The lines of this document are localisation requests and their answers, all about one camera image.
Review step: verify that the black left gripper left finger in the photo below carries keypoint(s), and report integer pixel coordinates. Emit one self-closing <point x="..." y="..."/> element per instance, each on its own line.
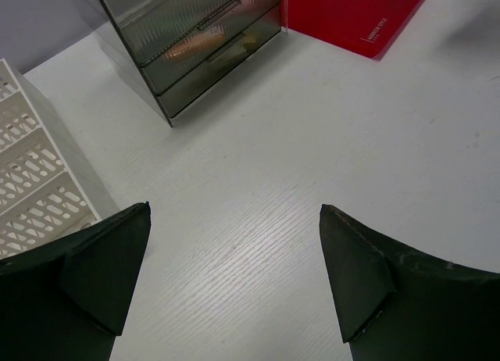
<point x="69" y="299"/>

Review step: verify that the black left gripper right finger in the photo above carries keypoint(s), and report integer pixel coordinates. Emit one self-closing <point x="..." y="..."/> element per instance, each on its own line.
<point x="394" y="302"/>

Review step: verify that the clear acrylic drawer organizer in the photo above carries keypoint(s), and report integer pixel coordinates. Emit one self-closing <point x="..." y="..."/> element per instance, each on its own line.
<point x="138" y="32"/>

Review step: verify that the small yellow sharpener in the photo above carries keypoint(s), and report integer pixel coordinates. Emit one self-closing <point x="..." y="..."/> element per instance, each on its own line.
<point x="250" y="42"/>

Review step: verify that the white plastic file rack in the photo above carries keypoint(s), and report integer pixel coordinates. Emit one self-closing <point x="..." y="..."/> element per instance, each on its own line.
<point x="49" y="189"/>

